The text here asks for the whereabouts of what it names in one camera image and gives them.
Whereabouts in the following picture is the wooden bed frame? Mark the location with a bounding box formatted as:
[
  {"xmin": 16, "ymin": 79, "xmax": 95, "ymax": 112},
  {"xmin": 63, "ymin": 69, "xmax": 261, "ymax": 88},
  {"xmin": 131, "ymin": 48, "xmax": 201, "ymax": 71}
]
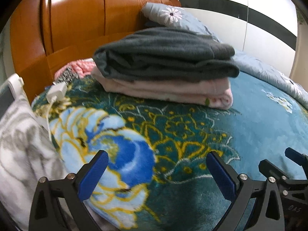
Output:
[{"xmin": 10, "ymin": 0, "xmax": 181, "ymax": 101}]

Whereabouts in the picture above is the pink patterned pillow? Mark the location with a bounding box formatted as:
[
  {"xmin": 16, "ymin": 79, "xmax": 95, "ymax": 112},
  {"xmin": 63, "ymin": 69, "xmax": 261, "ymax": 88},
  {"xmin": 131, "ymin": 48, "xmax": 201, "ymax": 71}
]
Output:
[{"xmin": 53, "ymin": 59, "xmax": 96, "ymax": 85}]

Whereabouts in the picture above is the white charger with cable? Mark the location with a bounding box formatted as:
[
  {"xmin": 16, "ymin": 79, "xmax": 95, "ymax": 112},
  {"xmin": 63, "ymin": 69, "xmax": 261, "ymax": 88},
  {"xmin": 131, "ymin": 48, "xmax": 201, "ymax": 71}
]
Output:
[{"xmin": 45, "ymin": 82, "xmax": 67, "ymax": 141}]

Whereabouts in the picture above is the grey-blue floral duvet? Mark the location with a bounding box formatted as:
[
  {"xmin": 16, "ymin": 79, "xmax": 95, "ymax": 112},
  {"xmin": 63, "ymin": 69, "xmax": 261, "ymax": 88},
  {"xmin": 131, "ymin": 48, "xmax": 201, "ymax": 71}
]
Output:
[{"xmin": 141, "ymin": 2, "xmax": 307, "ymax": 108}]

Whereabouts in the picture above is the grey white patterned blanket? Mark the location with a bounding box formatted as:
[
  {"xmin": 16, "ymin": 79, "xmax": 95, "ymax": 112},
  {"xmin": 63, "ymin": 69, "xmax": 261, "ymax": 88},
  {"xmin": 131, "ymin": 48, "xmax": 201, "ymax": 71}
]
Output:
[{"xmin": 1, "ymin": 94, "xmax": 67, "ymax": 230}]

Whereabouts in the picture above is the pink fleece garment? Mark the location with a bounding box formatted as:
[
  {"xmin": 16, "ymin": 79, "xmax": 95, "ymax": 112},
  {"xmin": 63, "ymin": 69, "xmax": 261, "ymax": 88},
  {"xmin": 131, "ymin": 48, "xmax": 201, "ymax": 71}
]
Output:
[{"xmin": 91, "ymin": 67, "xmax": 233, "ymax": 110}]

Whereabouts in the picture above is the teal floral bed blanket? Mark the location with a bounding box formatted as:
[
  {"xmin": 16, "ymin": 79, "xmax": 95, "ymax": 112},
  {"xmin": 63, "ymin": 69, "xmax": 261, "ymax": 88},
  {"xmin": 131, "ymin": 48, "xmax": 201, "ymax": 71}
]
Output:
[{"xmin": 32, "ymin": 73, "xmax": 307, "ymax": 230}]

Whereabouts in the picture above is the white black-striped wardrobe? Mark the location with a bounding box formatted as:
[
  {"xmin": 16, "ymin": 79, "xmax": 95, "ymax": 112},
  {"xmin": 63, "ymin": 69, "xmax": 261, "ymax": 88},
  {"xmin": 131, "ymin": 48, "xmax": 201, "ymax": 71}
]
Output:
[{"xmin": 179, "ymin": 0, "xmax": 298, "ymax": 76}]

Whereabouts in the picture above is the grey knit sweater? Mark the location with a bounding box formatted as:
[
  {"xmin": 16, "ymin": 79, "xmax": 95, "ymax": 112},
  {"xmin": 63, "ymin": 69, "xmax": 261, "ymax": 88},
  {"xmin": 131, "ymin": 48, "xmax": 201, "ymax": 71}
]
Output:
[{"xmin": 93, "ymin": 27, "xmax": 240, "ymax": 82}]

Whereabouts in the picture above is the white tablet device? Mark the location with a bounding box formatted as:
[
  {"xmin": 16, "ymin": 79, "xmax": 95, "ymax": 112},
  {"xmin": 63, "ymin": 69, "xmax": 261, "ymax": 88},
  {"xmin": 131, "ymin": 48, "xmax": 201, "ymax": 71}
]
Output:
[{"xmin": 0, "ymin": 73, "xmax": 24, "ymax": 118}]

